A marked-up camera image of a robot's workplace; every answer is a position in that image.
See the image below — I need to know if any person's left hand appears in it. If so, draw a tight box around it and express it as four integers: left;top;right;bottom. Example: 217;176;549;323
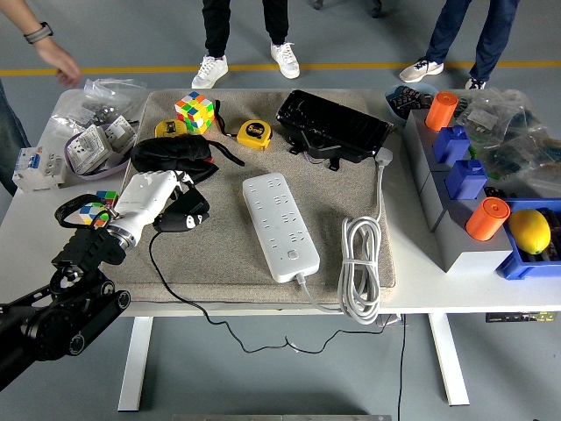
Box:
33;39;83;88

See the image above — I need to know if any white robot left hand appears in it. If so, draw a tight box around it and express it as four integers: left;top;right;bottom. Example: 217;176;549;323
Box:
107;169;210;247

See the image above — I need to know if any thin black plug cord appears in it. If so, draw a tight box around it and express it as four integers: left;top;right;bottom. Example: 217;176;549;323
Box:
148;231;399;355

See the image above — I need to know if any white power strip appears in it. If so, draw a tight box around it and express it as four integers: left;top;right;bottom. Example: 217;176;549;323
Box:
242;172;320;284

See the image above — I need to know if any grey wristband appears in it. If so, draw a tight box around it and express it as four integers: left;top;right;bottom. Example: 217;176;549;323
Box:
24;21;54;45

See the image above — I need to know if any small colourful puzzle cube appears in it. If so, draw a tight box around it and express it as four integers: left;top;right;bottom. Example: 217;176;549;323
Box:
80;190;119;227

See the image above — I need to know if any lavender bowl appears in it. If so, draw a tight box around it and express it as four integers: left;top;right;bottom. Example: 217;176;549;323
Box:
64;124;132;183

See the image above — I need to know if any black cloth pouch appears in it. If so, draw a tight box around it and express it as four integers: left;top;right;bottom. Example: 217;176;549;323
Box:
130;134;245;185

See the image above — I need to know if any yellow tape measure square label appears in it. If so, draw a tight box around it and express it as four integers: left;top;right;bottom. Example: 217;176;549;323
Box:
154;118;188;139

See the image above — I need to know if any large colourful puzzle cube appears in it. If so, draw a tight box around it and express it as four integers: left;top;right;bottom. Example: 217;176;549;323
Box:
174;90;216;134

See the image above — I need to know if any grey-brown mat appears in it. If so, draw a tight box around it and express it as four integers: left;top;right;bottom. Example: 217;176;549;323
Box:
98;89;398;306

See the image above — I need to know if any white circuit breaker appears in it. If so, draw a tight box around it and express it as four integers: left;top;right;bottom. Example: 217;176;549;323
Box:
11;146;67;193

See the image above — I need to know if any yellow tape measure round label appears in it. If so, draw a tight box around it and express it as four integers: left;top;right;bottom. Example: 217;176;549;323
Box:
213;99;273;153

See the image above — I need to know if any white table leg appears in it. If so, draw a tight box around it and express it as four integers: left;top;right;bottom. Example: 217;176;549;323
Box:
427;313;471;407
117;315;154;413

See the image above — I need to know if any black plastic-wrapped device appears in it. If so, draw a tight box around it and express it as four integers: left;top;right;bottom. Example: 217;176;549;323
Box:
275;89;394;172

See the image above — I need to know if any blue bowl of parts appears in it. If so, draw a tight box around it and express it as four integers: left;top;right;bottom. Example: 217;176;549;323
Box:
384;82;439;124

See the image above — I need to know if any orange cylinder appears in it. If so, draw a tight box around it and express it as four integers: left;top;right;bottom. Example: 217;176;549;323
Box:
465;196;512;242
425;90;459;132

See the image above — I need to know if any blue plastic block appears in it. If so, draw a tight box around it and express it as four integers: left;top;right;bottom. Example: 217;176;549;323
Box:
432;125;472;168
444;159;488;202

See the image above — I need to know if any grey box stand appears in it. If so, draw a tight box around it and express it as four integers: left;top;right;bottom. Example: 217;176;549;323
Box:
402;108;514;274

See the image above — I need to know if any blue plastic bin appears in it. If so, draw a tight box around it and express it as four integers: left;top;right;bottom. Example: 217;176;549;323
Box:
495;197;561;281

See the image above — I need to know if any pile of clear parts bags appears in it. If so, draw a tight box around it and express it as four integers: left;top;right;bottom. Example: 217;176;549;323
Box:
455;87;561;201

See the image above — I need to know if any yellow lemon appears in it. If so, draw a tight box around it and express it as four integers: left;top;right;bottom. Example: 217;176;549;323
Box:
508;208;552;255

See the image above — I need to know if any black table control panel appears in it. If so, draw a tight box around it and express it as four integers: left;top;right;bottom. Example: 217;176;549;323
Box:
485;310;553;325

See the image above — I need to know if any white power strip cable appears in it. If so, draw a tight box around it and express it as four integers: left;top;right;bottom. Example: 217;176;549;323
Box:
297;146;394;326

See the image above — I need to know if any black hanging cable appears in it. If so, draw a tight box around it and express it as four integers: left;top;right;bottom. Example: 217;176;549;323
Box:
396;313;407;421

